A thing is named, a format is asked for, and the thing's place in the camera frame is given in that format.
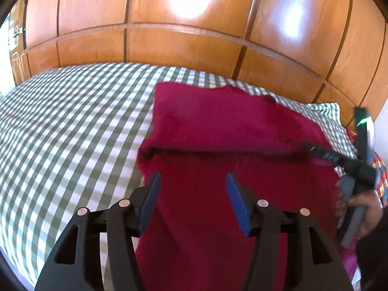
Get person's right hand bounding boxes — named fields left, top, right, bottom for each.
left=334, top=182, right=383, bottom=238

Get dark red sweater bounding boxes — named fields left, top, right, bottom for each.
left=135, top=82, right=361, bottom=291

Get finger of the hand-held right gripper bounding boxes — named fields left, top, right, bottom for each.
left=301, top=141, right=361, bottom=173

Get green checked bed sheet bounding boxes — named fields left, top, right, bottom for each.
left=0, top=62, right=358, bottom=288

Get multicolour checked pillow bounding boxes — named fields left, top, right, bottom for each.
left=347, top=129, right=388, bottom=207

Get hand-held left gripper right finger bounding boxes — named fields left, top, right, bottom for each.
left=225, top=172, right=354, bottom=291

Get wooden wardrobe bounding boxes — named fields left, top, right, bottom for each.
left=9, top=0, right=388, bottom=125

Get person's right forearm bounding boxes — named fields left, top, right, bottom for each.
left=356, top=215, right=388, bottom=291

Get wooden door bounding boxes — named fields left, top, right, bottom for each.
left=9, top=0, right=31, bottom=85

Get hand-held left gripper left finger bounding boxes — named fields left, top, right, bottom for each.
left=35, top=170, right=162, bottom=291

